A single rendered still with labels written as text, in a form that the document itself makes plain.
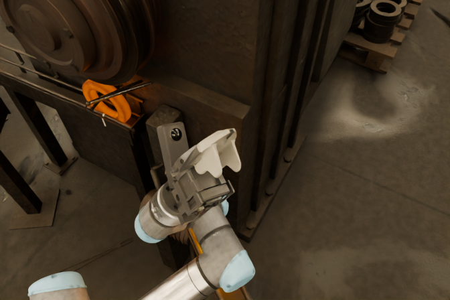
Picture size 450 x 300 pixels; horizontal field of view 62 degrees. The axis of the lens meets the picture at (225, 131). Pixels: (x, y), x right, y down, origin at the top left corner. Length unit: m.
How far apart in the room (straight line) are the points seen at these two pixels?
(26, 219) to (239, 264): 1.47
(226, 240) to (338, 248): 1.15
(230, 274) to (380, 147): 1.62
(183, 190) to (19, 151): 1.79
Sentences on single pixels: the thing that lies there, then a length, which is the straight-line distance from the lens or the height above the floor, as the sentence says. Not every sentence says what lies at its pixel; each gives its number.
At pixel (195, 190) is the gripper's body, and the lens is 0.60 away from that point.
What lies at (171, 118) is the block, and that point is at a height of 0.80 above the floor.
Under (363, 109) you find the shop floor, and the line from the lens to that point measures 2.41.
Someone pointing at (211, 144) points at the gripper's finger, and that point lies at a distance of 0.55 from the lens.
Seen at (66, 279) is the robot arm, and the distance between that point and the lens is 0.98.
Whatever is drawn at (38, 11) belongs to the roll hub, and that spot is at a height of 1.17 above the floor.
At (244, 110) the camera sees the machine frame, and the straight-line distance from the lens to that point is 1.08.
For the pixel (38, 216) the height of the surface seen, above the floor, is 0.01.
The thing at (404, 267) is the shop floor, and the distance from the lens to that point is 1.94.
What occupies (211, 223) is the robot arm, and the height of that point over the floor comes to 0.97.
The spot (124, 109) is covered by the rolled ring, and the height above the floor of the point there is 0.77.
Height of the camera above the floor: 1.68
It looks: 51 degrees down
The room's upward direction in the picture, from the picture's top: straight up
